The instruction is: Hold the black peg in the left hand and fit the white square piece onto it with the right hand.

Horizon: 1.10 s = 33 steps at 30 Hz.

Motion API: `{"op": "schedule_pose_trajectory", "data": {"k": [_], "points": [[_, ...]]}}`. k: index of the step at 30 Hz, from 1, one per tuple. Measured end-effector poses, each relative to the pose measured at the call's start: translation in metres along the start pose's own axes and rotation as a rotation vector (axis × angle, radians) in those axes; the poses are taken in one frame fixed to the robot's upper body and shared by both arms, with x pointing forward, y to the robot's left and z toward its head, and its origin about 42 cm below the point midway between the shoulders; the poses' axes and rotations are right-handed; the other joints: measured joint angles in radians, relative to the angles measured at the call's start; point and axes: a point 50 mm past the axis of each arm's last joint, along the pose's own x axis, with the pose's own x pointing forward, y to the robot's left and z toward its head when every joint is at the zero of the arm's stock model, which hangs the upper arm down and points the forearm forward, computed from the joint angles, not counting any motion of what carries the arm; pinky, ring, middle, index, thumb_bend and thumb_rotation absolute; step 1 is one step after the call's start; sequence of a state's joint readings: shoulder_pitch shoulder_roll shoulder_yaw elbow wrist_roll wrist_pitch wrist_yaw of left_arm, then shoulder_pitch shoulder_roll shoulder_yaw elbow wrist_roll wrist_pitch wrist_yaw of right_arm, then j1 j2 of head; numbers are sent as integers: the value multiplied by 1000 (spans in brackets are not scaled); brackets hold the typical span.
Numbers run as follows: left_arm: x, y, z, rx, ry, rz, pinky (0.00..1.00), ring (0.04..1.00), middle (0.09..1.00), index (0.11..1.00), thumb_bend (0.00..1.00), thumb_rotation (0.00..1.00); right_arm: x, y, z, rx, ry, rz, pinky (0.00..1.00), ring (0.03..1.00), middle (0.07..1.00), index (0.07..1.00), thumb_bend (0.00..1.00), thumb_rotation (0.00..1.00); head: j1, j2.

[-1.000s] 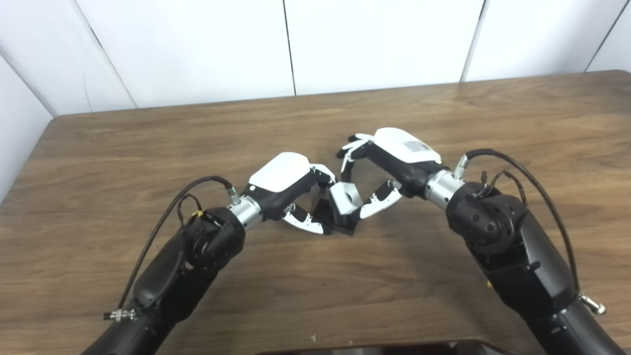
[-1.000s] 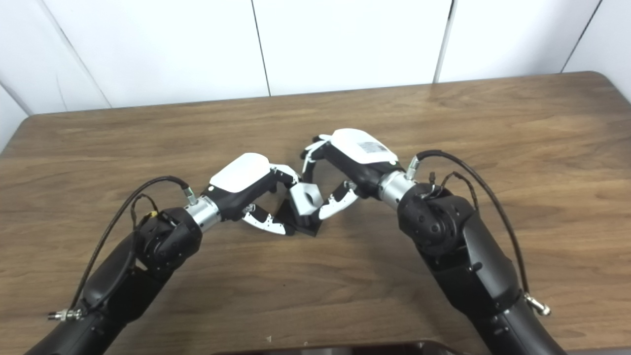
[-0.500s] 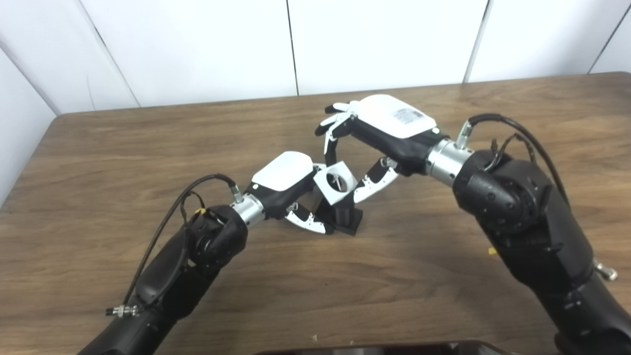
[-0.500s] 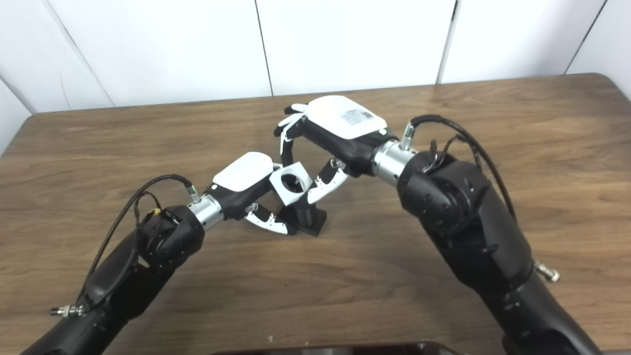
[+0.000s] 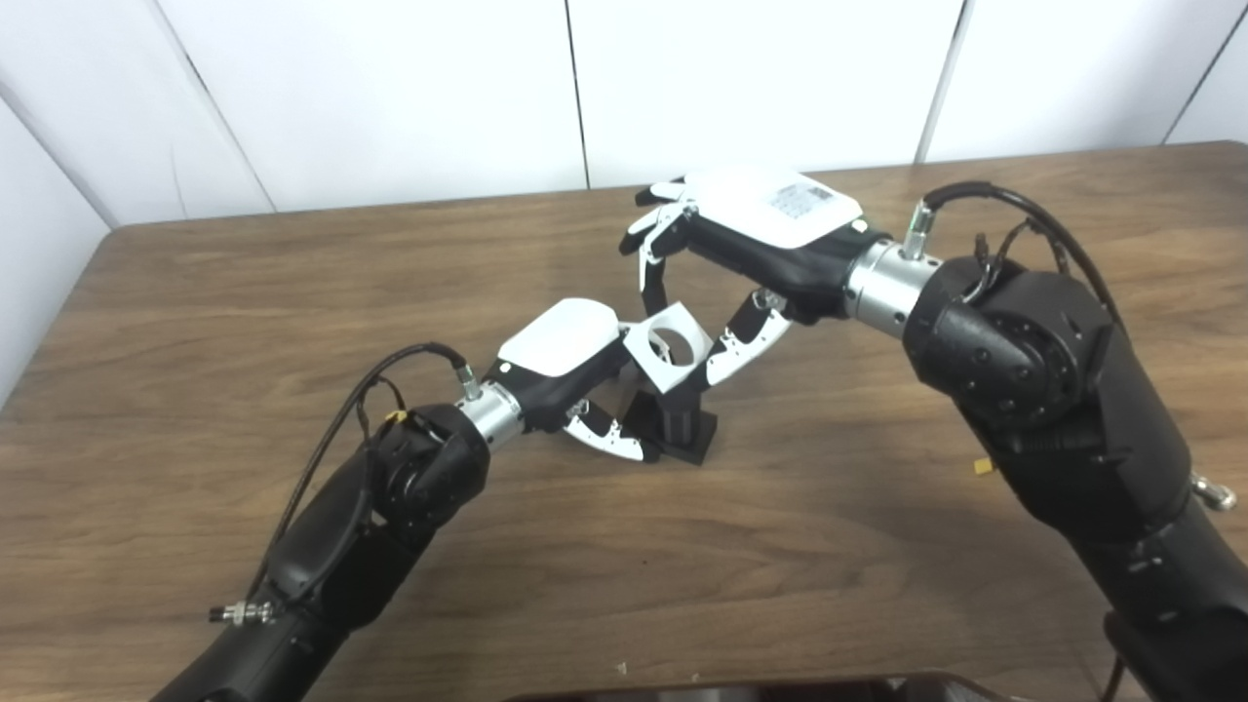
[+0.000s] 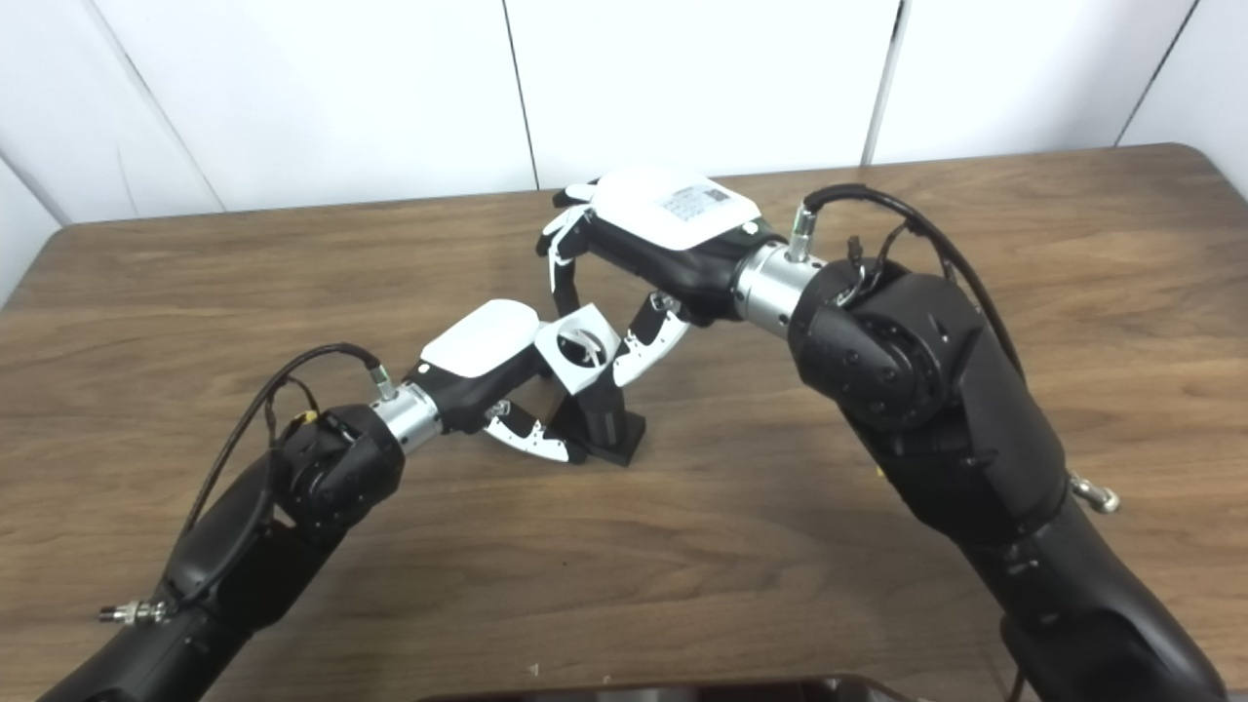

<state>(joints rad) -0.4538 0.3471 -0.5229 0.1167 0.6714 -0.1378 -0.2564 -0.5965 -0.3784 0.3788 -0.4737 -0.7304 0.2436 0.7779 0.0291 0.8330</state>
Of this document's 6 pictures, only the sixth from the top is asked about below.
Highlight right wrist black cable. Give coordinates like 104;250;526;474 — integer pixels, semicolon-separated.
788;183;1122;515

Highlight right arm thin wires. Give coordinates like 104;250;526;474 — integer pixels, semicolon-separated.
843;219;922;308

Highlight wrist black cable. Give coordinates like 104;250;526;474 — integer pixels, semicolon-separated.
97;342;399;625
788;183;1122;515

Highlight left arm thin wires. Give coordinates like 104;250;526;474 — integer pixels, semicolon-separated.
263;375;323;449

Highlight arm thin wires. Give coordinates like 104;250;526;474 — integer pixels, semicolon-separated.
263;375;323;449
843;219;922;308

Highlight black peg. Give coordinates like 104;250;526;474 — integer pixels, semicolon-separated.
551;375;647;467

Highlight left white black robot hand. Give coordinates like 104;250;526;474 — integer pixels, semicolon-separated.
405;298;586;464

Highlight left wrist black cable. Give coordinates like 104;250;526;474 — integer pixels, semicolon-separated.
97;342;399;625

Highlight dark robot torso edge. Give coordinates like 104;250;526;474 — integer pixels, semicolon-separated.
414;673;917;702

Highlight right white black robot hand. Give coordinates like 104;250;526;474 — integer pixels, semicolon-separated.
535;168;786;389

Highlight white square piece with hole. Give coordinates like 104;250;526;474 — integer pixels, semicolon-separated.
533;303;622;396

